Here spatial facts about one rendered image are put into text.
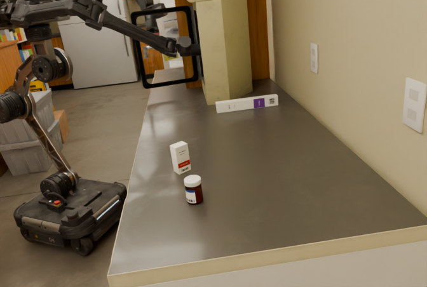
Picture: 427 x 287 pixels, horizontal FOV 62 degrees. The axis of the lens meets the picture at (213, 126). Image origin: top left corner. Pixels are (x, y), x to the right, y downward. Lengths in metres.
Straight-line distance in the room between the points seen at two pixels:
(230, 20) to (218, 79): 0.27
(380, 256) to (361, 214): 0.09
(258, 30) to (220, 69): 0.47
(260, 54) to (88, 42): 4.95
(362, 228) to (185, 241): 0.39
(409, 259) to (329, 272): 0.18
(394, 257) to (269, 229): 0.28
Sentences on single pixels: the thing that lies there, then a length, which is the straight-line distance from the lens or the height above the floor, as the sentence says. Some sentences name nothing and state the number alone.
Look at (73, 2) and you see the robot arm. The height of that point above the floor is 1.46.
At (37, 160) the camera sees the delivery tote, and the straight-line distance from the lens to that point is 3.75.
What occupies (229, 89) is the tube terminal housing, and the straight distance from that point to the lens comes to 1.71.
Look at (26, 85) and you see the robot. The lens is 2.56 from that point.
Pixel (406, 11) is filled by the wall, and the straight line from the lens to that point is 0.96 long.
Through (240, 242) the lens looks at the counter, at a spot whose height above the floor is 0.94.
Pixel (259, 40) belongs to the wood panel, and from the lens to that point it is 2.07.
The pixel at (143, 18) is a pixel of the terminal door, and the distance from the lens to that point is 1.92.
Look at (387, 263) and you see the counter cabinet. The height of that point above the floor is 0.85.
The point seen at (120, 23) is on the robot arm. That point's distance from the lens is 1.69.
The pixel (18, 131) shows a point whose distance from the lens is 3.68.
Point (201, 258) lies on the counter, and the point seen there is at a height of 0.94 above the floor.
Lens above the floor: 1.46
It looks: 21 degrees down
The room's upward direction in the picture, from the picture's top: 6 degrees counter-clockwise
